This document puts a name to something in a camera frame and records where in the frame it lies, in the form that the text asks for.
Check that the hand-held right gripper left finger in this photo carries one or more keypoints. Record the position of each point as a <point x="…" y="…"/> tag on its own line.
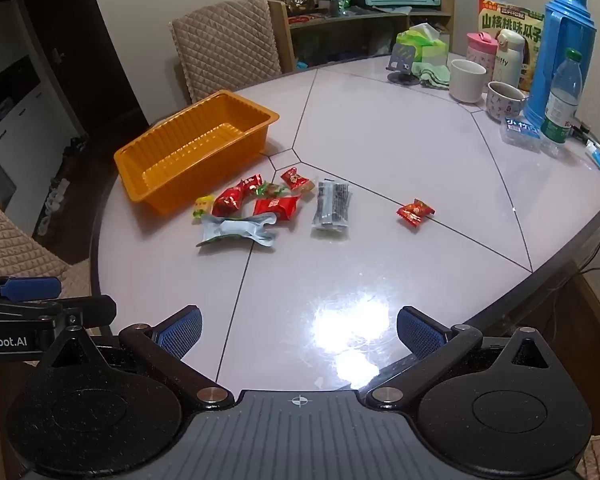
<point x="180" y="335"/>

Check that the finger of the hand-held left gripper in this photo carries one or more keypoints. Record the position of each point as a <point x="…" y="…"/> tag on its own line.
<point x="30" y="287"/>
<point x="92" y="307"/>

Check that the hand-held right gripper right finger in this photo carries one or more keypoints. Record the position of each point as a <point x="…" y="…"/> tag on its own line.
<point x="421" y="334"/>

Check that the grey-blue snack packet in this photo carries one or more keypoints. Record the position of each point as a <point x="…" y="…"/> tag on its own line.
<point x="237" y="227"/>

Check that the yellow candy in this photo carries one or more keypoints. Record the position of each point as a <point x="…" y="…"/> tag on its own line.
<point x="202" y="207"/>

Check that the dark red candy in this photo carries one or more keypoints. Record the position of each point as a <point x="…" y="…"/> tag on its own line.
<point x="228" y="200"/>

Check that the orange plastic tray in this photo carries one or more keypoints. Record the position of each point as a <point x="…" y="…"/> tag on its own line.
<point x="145" y="160"/>

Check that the clear packet of black snack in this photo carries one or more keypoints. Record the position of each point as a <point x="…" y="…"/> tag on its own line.
<point x="331" y="205"/>

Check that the red square snack packet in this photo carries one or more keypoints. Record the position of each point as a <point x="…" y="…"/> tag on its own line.
<point x="275" y="206"/>

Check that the small red candy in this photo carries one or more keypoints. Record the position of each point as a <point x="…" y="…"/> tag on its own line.
<point x="252" y="182"/>

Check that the green candy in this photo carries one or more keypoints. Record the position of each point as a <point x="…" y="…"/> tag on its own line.
<point x="270" y="190"/>

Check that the red candy with cartoon face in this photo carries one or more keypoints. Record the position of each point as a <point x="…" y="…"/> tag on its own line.
<point x="292" y="178"/>

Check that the quilted beige chair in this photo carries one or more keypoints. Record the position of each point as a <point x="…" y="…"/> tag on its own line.
<point x="15" y="245"/>
<point x="225" y="45"/>

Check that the white cabinet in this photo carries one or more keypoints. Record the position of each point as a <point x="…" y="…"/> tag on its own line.
<point x="15" y="125"/>

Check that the clear box with blue label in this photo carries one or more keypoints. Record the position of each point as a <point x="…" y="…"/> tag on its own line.
<point x="520" y="135"/>

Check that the patterned mug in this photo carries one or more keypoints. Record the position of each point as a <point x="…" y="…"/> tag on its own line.
<point x="505" y="102"/>

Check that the white cup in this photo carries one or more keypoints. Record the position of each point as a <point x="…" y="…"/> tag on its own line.
<point x="467" y="80"/>

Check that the green cloth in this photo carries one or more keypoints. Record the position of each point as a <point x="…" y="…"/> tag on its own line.
<point x="432" y="75"/>

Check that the small black device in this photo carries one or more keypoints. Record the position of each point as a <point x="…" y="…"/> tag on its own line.
<point x="580" y="129"/>

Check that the grey phone stand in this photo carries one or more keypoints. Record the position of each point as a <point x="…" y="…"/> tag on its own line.
<point x="402" y="62"/>

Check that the clear water bottle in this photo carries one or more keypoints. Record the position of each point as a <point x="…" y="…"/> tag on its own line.
<point x="562" y="95"/>

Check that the pink tumbler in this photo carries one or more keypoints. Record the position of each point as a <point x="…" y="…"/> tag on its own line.
<point x="480" y="50"/>

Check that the white thermos bottle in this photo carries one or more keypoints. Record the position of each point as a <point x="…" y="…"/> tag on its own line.
<point x="509" y="57"/>

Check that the green tissue box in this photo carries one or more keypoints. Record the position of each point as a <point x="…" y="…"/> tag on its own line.
<point x="422" y="42"/>

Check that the wooden shelf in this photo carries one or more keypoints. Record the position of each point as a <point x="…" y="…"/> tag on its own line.
<point x="360" y="22"/>

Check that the large seed snack bag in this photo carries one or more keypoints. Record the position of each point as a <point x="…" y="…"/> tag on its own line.
<point x="510" y="17"/>

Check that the blue thermos flask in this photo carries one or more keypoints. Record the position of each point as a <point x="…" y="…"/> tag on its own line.
<point x="562" y="35"/>

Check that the small red tool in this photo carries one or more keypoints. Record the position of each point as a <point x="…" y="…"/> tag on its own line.
<point x="302" y="19"/>

